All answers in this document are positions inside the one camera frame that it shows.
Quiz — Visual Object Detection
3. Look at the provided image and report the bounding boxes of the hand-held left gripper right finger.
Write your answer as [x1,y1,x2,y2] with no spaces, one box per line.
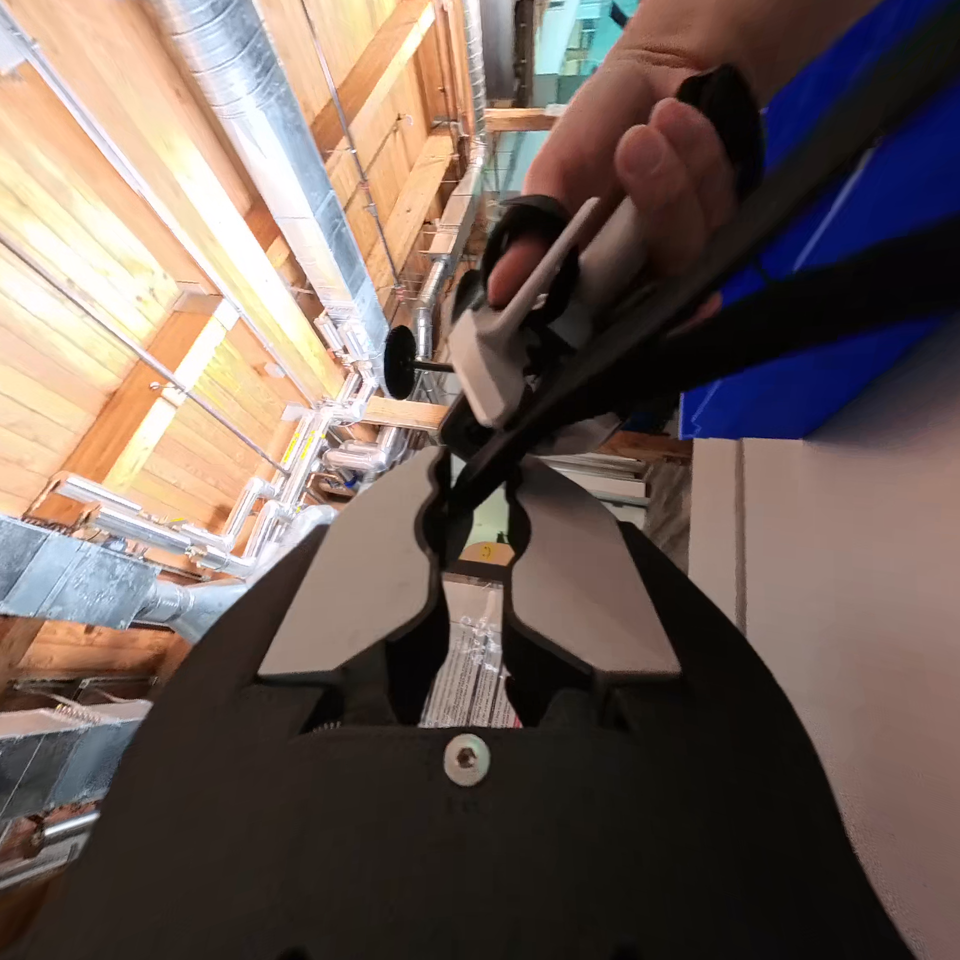
[504,456,684,681]

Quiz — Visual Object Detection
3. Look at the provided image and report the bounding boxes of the black framed instruction board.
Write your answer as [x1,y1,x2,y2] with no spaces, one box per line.
[416,540,528,729]

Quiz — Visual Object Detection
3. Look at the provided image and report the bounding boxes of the person's right hand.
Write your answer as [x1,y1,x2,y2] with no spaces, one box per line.
[486,46,740,316]

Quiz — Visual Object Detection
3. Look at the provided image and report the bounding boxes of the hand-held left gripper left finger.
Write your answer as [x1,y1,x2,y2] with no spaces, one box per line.
[255,446,447,678]

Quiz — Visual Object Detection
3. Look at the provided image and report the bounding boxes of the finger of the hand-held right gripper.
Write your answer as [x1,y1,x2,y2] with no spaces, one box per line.
[536,412,628,456]

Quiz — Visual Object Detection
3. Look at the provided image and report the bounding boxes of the blue plastic bin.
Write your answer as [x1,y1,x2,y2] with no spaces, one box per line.
[678,0,960,441]

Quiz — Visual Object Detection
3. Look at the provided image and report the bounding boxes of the black strap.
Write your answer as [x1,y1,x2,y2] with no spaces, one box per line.
[431,213,960,571]

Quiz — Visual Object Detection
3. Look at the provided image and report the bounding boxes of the large silver ventilation duct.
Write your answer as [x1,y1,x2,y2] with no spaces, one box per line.
[150,0,393,363]

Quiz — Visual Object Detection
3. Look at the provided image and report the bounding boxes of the person's right forearm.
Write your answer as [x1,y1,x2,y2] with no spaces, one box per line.
[606,0,883,85]

